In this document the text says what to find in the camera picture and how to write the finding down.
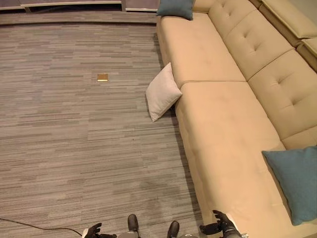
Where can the robot dark foot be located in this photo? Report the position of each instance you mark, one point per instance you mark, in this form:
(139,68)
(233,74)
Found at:
(173,229)
(132,222)

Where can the robot right dark foot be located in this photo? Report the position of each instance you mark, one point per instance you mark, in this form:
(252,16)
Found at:
(173,229)

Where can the grey low wall cabinet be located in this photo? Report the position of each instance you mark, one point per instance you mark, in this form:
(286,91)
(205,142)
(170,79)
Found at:
(74,5)

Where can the brass floor outlet cover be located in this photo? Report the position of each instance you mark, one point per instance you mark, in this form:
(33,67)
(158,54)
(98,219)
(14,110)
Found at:
(102,77)

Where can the robot left dark foot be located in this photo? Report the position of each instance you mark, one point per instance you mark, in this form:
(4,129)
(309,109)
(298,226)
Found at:
(132,222)

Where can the light grey square cushion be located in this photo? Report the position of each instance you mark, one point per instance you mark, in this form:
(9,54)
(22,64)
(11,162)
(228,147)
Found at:
(163,93)

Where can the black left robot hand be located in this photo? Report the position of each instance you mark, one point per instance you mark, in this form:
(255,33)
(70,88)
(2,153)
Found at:
(93,230)

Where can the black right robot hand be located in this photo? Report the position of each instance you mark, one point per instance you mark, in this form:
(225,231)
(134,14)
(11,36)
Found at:
(219,224)

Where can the teal square cushion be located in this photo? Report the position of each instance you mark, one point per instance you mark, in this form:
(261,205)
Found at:
(176,8)
(296,181)

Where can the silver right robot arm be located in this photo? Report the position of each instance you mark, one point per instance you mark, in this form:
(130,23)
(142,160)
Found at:
(234,234)

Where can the beige tufted sectional sofa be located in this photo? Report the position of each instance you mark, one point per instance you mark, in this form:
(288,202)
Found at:
(237,104)

